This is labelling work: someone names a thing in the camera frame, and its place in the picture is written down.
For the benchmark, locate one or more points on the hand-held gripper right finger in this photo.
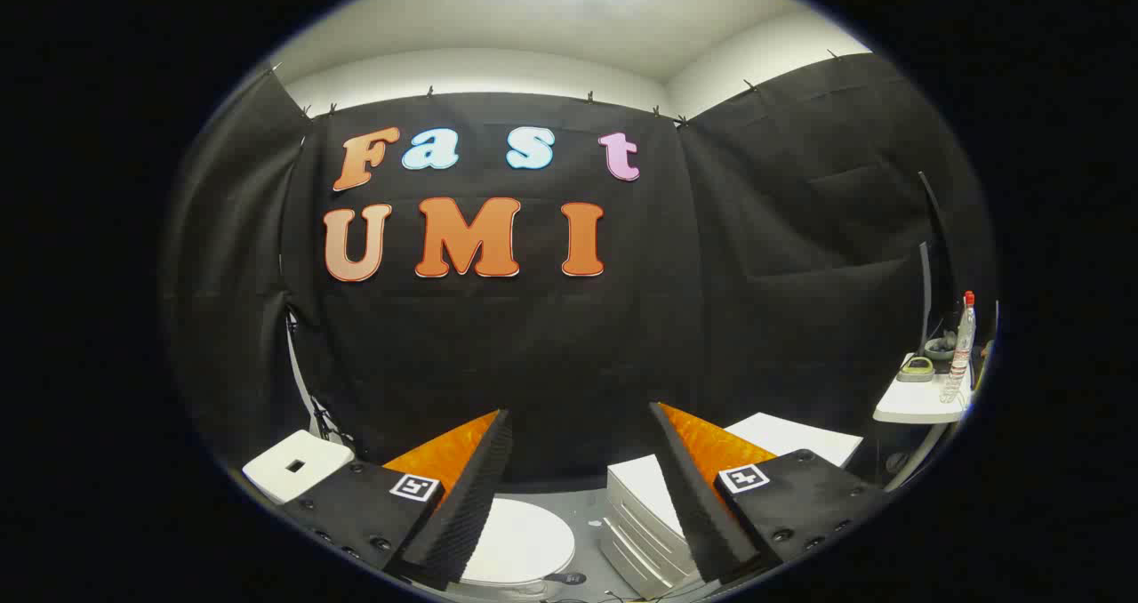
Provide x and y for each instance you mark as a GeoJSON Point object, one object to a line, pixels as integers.
{"type": "Point", "coordinates": [693, 496]}

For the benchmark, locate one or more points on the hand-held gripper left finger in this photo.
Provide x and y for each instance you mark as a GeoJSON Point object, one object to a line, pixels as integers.
{"type": "Point", "coordinates": [467, 505]}

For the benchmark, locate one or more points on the white toilet lid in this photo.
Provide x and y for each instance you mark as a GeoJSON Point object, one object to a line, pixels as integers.
{"type": "Point", "coordinates": [520, 541]}

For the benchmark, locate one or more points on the white toilet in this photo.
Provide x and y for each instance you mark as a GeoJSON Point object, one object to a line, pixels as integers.
{"type": "Point", "coordinates": [298, 465]}

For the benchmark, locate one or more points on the white drawer cabinet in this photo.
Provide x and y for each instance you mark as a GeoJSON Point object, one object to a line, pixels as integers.
{"type": "Point", "coordinates": [640, 501]}

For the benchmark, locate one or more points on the black backdrop cloth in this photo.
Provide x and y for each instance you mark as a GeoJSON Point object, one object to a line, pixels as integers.
{"type": "Point", "coordinates": [533, 354]}

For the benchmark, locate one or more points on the white pole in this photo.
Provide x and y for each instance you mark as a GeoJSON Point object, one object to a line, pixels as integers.
{"type": "Point", "coordinates": [302, 381]}

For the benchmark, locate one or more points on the white desk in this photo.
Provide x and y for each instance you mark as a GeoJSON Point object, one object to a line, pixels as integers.
{"type": "Point", "coordinates": [916, 400]}

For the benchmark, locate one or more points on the grey green-rimmed device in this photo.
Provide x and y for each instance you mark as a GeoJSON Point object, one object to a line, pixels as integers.
{"type": "Point", "coordinates": [916, 370]}

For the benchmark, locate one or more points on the grey round object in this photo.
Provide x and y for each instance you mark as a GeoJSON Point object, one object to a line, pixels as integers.
{"type": "Point", "coordinates": [939, 348]}

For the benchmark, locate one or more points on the clear plastic water bottle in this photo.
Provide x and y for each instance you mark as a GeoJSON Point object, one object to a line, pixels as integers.
{"type": "Point", "coordinates": [960, 349]}

